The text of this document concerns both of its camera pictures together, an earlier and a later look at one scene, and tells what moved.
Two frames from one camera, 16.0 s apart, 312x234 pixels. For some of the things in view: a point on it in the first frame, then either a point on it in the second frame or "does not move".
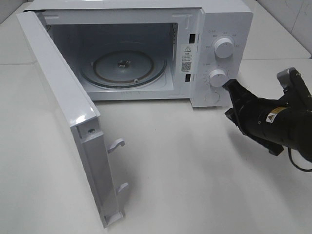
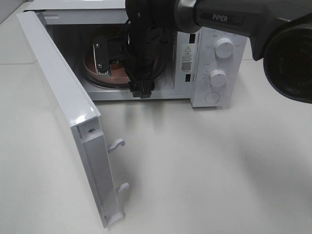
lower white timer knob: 217,78 does not move
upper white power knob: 224,48 does not move
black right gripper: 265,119 -> 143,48
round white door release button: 212,97 does not move
